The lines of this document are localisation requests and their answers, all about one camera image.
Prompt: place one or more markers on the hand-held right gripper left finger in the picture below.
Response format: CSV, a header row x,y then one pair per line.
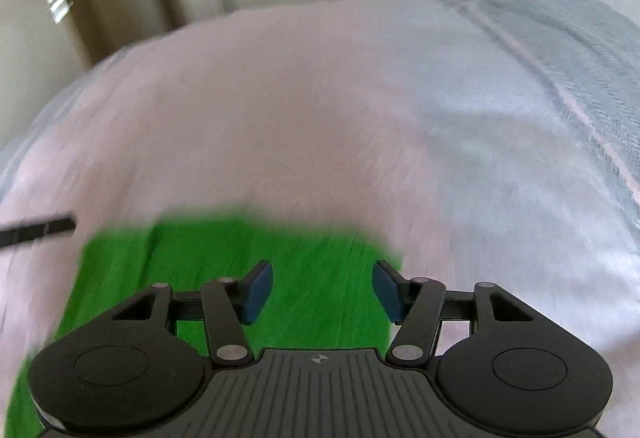
x,y
258,290

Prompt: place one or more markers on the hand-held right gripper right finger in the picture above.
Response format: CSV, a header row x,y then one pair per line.
x,y
387,288

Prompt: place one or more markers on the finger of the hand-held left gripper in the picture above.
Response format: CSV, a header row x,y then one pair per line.
x,y
42,229

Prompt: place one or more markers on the green garment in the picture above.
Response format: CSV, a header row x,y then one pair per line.
x,y
310,288

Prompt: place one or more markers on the pink bed sheet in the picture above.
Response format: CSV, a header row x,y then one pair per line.
x,y
280,117

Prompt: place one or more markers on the grey blue blanket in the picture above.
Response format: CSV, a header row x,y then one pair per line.
x,y
565,37

